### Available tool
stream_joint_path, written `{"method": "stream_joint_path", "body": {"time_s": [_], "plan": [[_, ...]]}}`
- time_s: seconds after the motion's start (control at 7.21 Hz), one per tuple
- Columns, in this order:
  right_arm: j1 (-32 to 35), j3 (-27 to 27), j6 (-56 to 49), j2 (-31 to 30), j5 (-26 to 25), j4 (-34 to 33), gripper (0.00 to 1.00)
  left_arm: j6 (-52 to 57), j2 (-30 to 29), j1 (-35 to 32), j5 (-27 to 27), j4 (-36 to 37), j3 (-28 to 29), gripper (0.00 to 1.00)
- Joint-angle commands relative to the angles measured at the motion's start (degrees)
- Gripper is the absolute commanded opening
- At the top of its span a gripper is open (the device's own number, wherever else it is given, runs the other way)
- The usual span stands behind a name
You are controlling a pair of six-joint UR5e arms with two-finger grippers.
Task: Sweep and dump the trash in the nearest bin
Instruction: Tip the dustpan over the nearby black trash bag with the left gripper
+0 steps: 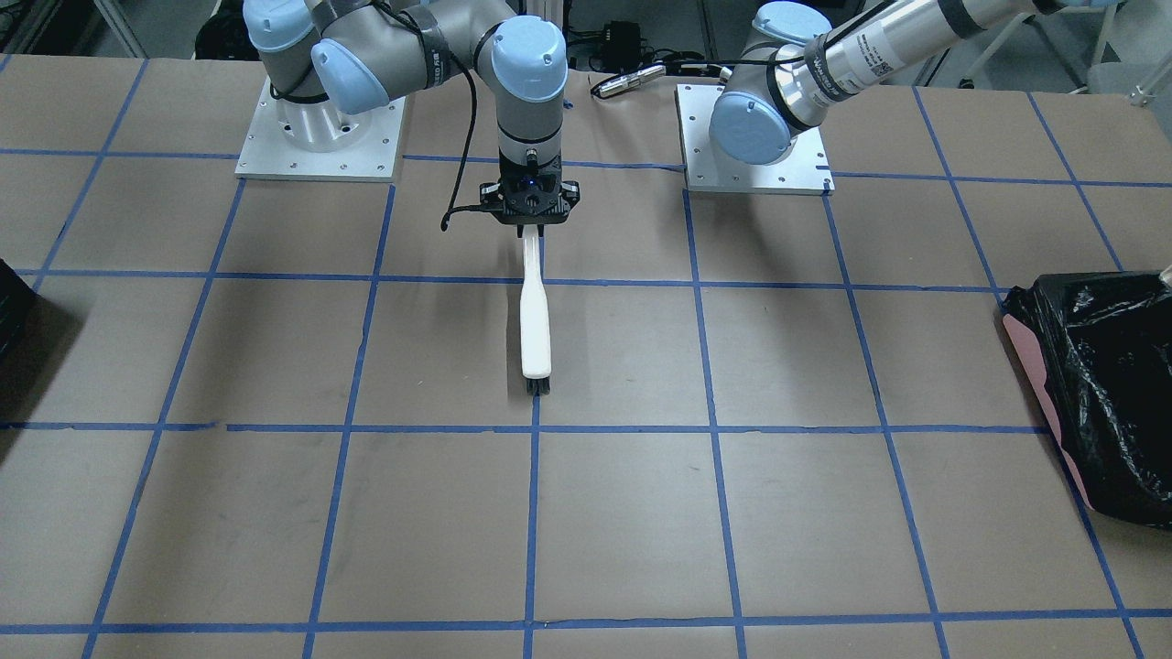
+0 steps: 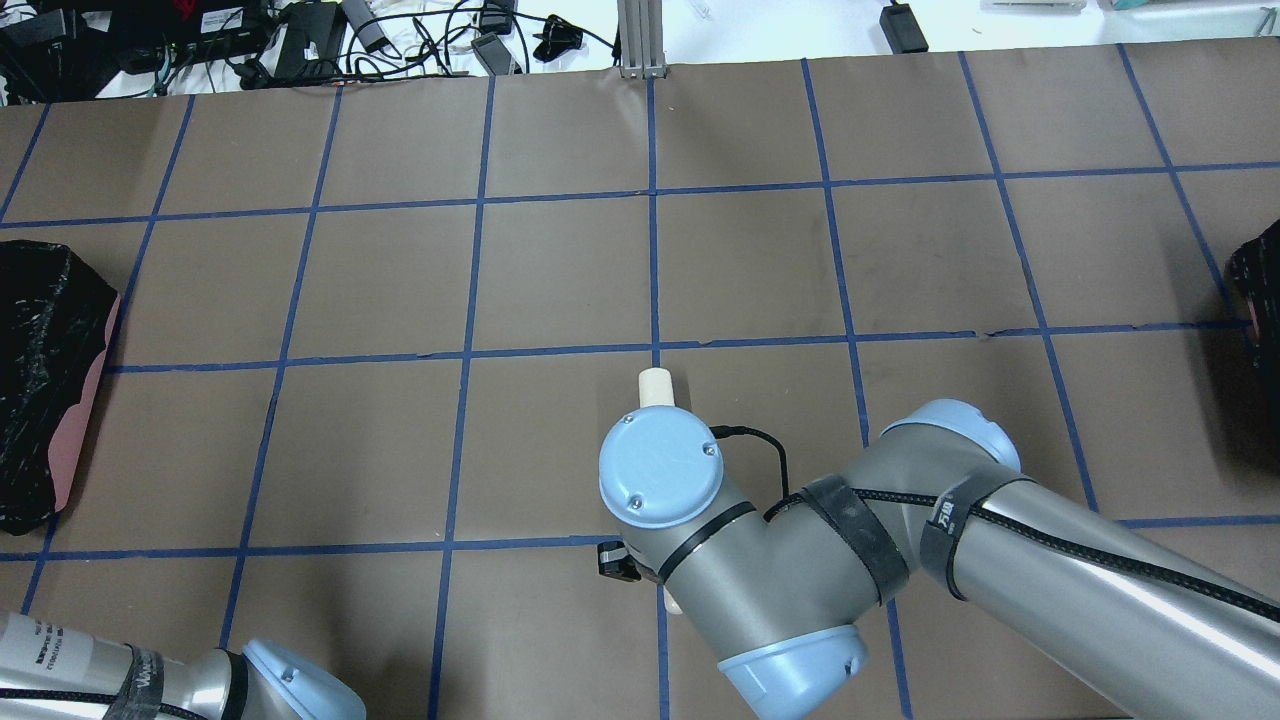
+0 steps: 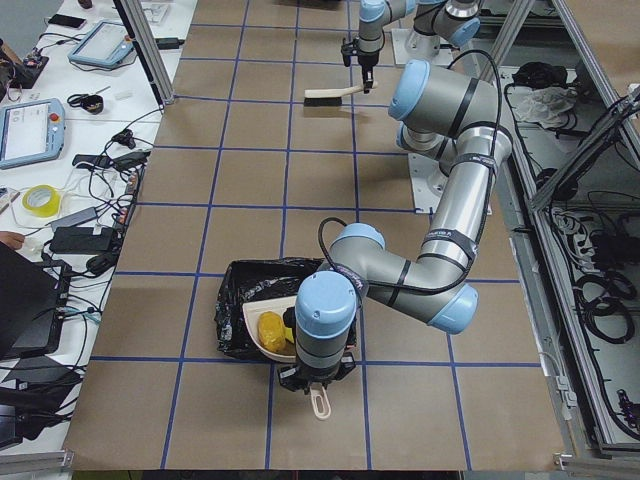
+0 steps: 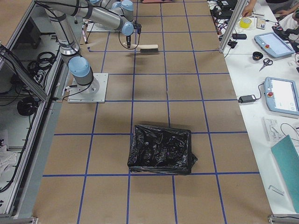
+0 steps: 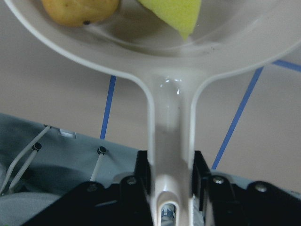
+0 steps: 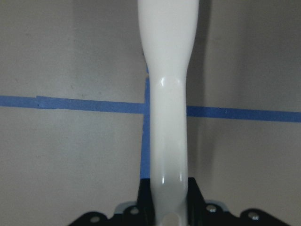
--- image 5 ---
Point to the beige plastic dustpan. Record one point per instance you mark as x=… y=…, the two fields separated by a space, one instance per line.
x=232 y=37

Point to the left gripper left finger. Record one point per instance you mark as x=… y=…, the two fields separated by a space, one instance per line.
x=91 y=204

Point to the yellow sponge piece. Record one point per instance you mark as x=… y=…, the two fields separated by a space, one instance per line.
x=182 y=15

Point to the orange crumpled food piece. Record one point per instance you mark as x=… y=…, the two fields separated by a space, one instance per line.
x=77 y=13

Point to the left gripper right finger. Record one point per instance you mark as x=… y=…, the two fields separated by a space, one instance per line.
x=224 y=203

